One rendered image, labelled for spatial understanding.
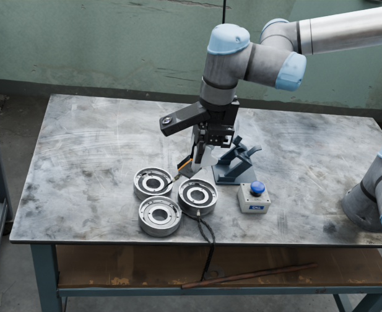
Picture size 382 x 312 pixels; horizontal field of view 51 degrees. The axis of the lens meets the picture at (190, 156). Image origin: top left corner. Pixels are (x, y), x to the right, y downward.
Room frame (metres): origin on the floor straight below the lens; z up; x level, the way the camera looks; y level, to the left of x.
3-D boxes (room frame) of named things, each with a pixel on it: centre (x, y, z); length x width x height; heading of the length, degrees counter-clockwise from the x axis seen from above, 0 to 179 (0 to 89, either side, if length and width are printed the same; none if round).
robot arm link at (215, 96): (0.75, -0.03, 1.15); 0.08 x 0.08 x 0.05
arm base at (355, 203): (0.85, -0.53, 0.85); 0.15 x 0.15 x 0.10
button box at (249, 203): (0.78, -0.20, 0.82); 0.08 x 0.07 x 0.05; 103
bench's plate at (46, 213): (0.94, -0.15, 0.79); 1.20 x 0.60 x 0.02; 103
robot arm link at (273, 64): (0.76, -0.13, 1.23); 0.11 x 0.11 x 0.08; 86
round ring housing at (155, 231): (0.65, 0.04, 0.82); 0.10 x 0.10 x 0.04
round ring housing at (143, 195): (0.75, 0.08, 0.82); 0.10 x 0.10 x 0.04
